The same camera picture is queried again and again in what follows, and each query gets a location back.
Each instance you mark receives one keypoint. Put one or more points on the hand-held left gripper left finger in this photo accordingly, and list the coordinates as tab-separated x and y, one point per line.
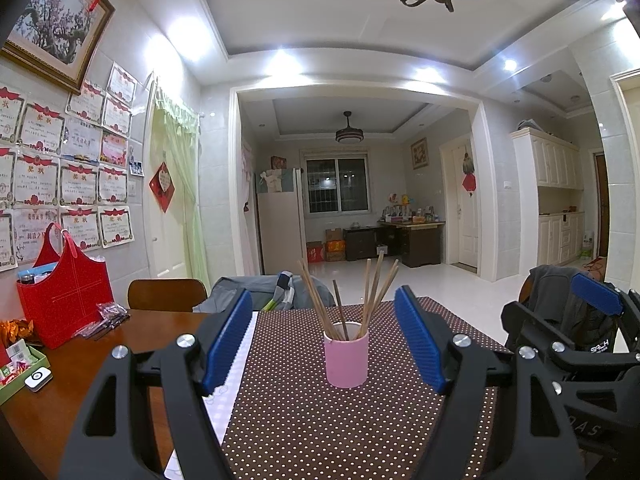
227	345

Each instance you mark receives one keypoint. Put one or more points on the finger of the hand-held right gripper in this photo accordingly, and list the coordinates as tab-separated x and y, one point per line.
597	292
517	322

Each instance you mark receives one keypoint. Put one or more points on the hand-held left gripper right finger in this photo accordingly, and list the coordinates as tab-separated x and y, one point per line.
420	345

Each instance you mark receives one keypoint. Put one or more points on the pink cup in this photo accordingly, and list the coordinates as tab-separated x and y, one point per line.
346	360

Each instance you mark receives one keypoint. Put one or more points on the bunch of wooden chopsticks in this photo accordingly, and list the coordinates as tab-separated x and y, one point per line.
318	300

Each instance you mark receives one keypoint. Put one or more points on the dark jacket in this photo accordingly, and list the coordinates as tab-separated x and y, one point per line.
555	290

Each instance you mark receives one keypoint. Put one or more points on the green white package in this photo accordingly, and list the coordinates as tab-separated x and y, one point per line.
587	247

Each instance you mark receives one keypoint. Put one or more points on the grey jacket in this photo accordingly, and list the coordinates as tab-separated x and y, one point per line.
265	292

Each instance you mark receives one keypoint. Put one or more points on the white printed sheet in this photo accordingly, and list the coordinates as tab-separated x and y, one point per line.
225	410

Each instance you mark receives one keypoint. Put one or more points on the wooden chair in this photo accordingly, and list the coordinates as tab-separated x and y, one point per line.
165	294

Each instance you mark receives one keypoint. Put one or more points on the brown wooden door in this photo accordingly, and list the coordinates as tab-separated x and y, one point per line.
601	200

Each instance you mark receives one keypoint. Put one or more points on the dark wooden desk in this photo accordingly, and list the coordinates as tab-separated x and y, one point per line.
420	245

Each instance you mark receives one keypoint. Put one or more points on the white door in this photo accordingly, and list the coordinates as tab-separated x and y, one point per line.
467	230

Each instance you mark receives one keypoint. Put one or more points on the brown polka dot placemat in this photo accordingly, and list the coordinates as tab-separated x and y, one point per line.
310	435

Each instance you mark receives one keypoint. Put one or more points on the clear plastic packet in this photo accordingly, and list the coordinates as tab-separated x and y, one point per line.
107	317

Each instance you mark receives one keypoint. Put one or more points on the white refrigerator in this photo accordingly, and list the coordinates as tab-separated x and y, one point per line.
280	230

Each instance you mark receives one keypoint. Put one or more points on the red cardboard box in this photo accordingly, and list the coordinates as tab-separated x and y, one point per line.
315	252

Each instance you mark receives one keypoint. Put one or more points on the orange cardboard box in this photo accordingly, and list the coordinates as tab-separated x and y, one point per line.
335	246

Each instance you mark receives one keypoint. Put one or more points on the assorted desk clutter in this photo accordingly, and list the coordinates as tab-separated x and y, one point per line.
407	215

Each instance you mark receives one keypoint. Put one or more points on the white cabinet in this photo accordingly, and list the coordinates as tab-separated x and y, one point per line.
555	160

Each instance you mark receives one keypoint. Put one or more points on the red hanging ornament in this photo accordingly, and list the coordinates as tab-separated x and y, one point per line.
468	182

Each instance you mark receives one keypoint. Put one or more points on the red bag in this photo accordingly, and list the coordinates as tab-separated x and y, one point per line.
70	300

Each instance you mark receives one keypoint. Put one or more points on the red diamond door decoration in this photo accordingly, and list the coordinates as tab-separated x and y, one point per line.
161	187

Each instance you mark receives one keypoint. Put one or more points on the barred window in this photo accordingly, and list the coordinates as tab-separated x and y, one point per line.
337	185

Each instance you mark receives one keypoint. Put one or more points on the small framed picture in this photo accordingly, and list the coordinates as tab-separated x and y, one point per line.
419	153

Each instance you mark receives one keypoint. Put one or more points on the small white black device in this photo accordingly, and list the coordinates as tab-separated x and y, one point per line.
39	379

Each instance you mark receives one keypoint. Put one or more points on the pale green curtain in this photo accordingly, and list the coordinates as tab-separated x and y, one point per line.
175	160

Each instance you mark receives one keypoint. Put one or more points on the green box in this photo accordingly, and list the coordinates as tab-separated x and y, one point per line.
35	360

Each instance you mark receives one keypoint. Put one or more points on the orange foil wrapper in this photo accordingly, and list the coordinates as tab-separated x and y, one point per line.
17	332

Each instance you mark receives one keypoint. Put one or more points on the ceiling fan lamp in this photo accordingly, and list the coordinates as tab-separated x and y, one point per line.
349	135

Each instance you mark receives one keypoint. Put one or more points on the framed blossom painting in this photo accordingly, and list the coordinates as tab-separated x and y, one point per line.
55	15

